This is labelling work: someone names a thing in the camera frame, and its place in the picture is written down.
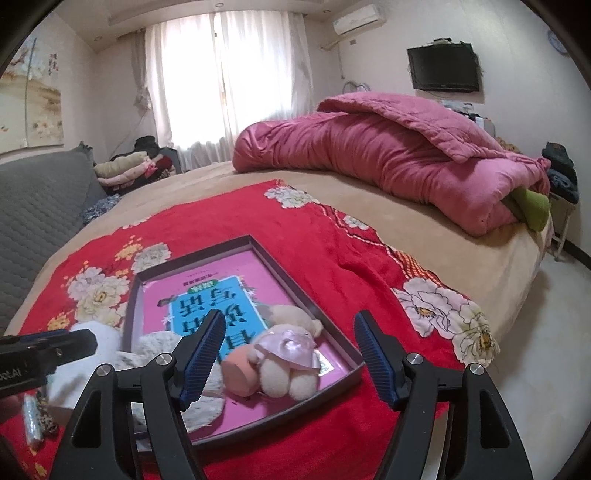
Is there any white floral fabric scrunchie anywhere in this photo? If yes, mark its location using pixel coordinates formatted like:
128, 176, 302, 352
115, 331, 228, 434

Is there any dark tray with pink book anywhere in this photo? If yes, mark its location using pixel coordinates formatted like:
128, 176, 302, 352
122, 236, 363, 446

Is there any plush bear pink dress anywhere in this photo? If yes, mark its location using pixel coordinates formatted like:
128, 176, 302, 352
221, 305, 324, 402

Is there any leopard print scrunchie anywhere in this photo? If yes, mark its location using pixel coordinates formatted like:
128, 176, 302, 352
35, 393, 59, 438

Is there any white lace roll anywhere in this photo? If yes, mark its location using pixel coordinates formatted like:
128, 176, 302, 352
47, 321, 122, 410

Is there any red floral blanket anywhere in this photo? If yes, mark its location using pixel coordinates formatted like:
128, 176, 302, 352
22, 180, 499, 479

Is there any beige bed sheet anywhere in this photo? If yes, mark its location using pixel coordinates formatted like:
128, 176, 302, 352
6, 162, 553, 339

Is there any grey quilted headboard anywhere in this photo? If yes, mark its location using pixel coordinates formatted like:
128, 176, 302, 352
0, 143, 106, 330

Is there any stack of folded clothes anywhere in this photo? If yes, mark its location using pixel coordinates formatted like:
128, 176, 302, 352
93, 135, 182, 195

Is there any green pillow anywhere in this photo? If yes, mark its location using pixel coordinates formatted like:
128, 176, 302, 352
503, 187, 551, 232

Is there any pink rolled quilt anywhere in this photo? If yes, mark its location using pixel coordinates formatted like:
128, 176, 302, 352
232, 92, 550, 237

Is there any dark clothes pile on chair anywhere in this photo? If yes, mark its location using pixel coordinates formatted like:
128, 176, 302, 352
542, 142, 580, 204

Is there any white sheer curtain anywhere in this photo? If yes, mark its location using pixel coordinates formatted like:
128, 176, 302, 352
140, 10, 314, 171

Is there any white air conditioner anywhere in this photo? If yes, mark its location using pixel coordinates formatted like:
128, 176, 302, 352
332, 4, 386, 36

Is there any floral wall painting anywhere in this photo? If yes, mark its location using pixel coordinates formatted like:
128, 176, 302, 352
0, 36, 64, 153

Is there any wall mounted black television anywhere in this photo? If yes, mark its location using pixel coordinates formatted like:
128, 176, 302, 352
407, 43, 480, 93

